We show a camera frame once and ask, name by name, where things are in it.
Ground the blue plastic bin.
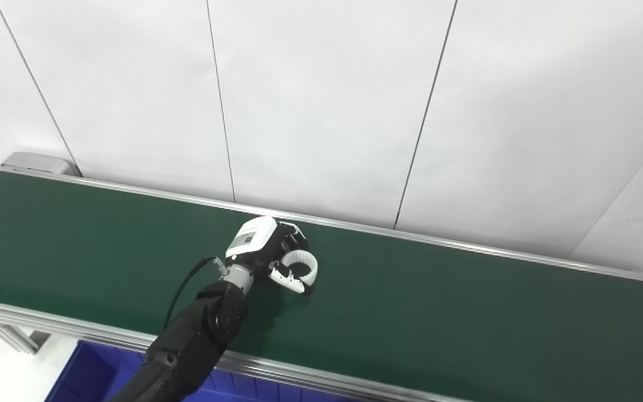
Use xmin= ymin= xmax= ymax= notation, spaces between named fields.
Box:
xmin=44 ymin=339 xmax=356 ymax=402

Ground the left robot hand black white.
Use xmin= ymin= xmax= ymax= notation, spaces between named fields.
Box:
xmin=224 ymin=216 xmax=311 ymax=294

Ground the grey aluminium conveyor leg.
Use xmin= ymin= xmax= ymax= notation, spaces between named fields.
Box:
xmin=0 ymin=317 xmax=50 ymax=356

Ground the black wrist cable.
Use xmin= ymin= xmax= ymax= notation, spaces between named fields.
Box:
xmin=162 ymin=256 xmax=228 ymax=331

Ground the white toothed ring part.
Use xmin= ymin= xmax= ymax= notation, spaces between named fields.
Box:
xmin=281 ymin=250 xmax=319 ymax=286

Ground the green conveyor belt aluminium frame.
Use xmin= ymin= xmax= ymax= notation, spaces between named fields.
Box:
xmin=0 ymin=152 xmax=643 ymax=402

